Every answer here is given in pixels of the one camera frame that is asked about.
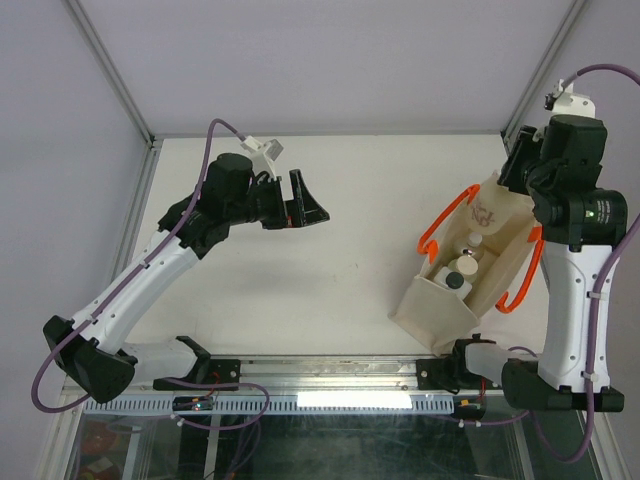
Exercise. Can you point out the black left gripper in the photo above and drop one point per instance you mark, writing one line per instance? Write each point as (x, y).
(303, 210)

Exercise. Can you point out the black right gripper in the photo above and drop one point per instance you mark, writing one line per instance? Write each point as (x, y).
(524, 144)

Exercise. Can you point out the clear bottle silver cap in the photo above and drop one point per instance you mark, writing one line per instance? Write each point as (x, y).
(472, 245)

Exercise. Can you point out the green bottle cream cap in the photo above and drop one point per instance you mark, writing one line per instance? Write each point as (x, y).
(466, 265)

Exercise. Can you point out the white square bottle black cap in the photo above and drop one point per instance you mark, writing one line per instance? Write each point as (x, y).
(453, 282)

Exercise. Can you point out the beige canvas bag orange handles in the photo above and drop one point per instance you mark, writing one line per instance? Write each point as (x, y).
(437, 318)

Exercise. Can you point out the beige spray bottle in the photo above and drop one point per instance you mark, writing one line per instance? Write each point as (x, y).
(490, 208)

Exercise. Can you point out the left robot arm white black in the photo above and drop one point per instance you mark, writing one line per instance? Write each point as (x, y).
(188, 231)

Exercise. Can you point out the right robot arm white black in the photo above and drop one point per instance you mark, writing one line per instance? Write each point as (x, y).
(584, 228)

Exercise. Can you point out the small electronics board with leds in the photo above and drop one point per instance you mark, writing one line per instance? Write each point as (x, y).
(193, 403)

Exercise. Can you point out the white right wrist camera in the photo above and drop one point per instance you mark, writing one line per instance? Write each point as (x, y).
(562, 100)

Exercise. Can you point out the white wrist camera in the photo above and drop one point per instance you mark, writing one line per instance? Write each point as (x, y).
(262, 155)
(562, 100)

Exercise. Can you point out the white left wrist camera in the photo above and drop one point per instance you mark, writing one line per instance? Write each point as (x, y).
(262, 155)

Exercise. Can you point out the aluminium mounting rail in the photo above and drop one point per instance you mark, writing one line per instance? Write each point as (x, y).
(325, 370)

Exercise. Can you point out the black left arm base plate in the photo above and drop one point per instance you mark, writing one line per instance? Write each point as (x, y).
(204, 376)

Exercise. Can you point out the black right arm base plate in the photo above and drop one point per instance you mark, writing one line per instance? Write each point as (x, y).
(439, 374)

